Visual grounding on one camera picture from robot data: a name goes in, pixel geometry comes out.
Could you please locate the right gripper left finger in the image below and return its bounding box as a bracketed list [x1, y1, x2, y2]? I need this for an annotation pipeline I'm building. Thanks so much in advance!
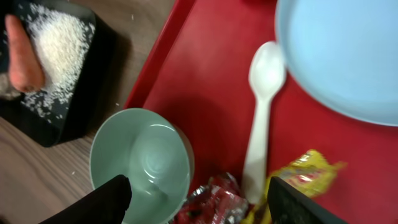
[40, 175, 132, 224]

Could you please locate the black waste tray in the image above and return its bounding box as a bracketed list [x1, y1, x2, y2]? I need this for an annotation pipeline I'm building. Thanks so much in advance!
[1, 1, 116, 147]

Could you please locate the white rice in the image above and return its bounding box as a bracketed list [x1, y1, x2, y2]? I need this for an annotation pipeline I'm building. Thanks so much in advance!
[21, 3, 96, 123]

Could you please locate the light blue plate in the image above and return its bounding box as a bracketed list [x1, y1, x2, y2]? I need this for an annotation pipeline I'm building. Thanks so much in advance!
[275, 0, 397, 126]

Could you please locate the yellow candy wrapper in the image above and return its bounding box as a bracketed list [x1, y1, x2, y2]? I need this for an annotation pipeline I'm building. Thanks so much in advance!
[241, 149, 346, 224]

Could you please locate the white plastic spoon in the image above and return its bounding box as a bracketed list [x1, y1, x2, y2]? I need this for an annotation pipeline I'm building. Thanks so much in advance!
[242, 41, 286, 204]

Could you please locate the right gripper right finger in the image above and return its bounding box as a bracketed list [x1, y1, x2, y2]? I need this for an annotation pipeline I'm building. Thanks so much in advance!
[267, 177, 347, 224]

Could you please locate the orange carrot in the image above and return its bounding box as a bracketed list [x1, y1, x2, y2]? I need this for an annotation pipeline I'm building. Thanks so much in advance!
[5, 14, 45, 93]

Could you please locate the red candy wrapper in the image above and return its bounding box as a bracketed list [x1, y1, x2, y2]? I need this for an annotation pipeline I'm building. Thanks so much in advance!
[169, 172, 249, 224]

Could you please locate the green bowl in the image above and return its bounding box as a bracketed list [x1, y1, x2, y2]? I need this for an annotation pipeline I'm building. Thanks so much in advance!
[90, 108, 195, 223]

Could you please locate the red serving tray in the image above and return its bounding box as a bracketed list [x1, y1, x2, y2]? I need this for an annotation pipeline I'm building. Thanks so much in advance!
[126, 0, 397, 223]

